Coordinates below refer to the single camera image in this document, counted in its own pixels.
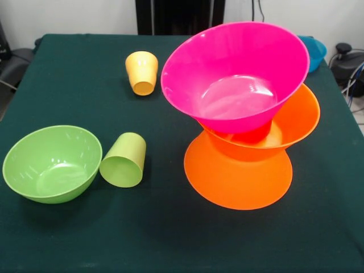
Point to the green plastic cup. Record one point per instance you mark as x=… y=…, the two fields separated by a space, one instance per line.
x=122 y=170

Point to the red plastic cup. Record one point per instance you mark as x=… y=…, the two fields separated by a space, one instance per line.
x=253 y=136

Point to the orange plastic bowl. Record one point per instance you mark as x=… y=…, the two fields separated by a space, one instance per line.
x=236 y=185
x=301 y=119

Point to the yellow plastic cup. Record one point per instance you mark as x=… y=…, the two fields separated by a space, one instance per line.
x=142 y=74

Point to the pink plastic bowl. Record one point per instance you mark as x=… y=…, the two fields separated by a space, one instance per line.
x=227 y=57

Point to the green plastic bowl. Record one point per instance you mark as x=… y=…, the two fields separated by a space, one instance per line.
x=51 y=159

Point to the dark green table cloth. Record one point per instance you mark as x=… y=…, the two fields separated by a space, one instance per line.
x=142 y=227

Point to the black cabinet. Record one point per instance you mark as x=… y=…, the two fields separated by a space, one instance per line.
x=176 y=17

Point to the blue plastic bowl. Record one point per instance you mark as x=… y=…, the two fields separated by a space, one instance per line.
x=317 y=54

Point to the black equipment box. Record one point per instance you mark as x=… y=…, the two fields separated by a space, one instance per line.
x=4 y=42

